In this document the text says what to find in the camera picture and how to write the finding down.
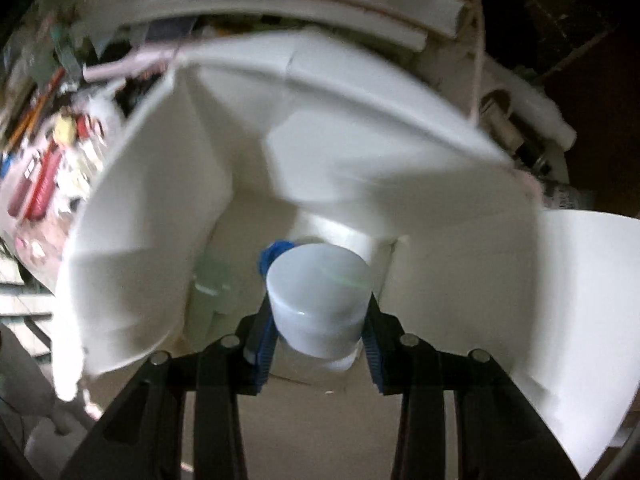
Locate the white plastic jar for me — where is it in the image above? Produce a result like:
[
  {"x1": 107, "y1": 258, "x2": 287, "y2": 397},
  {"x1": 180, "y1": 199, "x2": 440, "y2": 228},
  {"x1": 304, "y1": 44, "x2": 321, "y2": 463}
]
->
[{"x1": 266, "y1": 243, "x2": 373, "y2": 373}]

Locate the blue capped item in bag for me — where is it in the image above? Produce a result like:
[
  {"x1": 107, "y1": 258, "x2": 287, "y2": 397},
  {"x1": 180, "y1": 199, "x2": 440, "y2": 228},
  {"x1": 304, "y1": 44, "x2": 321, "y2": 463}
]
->
[{"x1": 257, "y1": 240, "x2": 296, "y2": 278}]

